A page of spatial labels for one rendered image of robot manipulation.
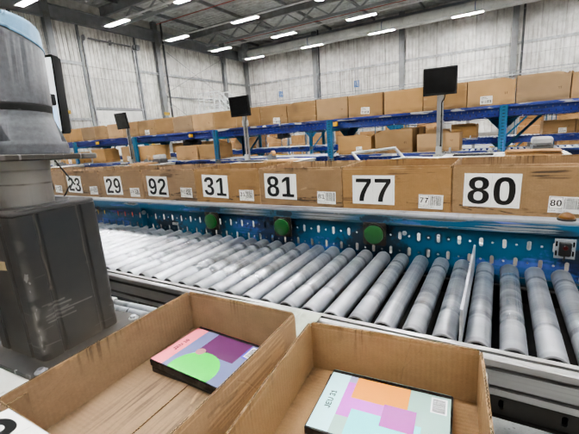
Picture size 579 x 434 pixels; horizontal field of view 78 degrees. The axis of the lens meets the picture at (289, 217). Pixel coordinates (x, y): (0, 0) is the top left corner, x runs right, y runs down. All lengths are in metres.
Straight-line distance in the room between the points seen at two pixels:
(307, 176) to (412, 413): 1.05
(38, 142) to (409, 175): 1.07
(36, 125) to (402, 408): 0.84
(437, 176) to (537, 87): 4.59
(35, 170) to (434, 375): 0.85
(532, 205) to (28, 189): 1.33
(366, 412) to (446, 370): 0.15
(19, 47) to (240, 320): 0.69
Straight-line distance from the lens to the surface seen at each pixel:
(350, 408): 0.61
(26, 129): 0.88
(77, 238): 0.92
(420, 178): 1.33
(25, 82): 0.90
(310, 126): 6.44
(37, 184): 0.91
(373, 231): 1.32
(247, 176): 1.63
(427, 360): 0.66
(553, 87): 5.85
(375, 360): 0.68
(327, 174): 1.43
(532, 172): 1.31
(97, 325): 0.99
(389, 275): 1.14
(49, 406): 0.74
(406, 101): 5.97
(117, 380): 0.80
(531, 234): 1.32
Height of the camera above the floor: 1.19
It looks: 13 degrees down
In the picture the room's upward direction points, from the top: 4 degrees counter-clockwise
